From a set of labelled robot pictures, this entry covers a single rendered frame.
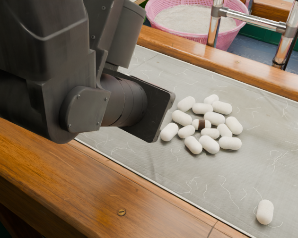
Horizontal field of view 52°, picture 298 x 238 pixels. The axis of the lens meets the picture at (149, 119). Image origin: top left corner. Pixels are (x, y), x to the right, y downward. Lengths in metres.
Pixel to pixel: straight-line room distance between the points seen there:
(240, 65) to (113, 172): 0.35
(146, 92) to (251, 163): 0.22
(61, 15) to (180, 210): 0.29
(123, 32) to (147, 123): 0.13
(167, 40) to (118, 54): 0.43
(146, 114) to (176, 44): 0.35
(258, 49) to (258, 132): 0.39
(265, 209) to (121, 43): 0.29
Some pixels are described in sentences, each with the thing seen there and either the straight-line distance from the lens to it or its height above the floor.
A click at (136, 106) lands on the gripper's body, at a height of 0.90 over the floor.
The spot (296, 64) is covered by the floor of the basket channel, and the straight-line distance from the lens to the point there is 0.87.
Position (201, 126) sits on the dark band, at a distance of 0.52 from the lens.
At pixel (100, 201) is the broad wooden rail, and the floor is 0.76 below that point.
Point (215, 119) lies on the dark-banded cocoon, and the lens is 0.53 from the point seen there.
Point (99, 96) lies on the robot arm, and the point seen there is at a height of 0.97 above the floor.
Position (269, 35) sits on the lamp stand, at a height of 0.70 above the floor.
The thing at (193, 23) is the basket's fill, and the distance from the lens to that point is 0.86.
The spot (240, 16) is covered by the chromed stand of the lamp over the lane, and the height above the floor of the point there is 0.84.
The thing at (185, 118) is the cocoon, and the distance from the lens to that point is 0.52.
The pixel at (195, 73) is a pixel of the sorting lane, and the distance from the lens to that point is 0.65.
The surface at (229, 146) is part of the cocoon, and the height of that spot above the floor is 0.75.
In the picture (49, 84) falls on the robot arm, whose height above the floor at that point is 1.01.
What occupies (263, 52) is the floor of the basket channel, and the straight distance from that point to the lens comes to 0.89.
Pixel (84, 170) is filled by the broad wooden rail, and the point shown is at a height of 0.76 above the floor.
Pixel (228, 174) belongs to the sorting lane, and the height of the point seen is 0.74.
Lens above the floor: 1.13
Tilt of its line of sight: 45 degrees down
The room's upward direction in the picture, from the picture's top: straight up
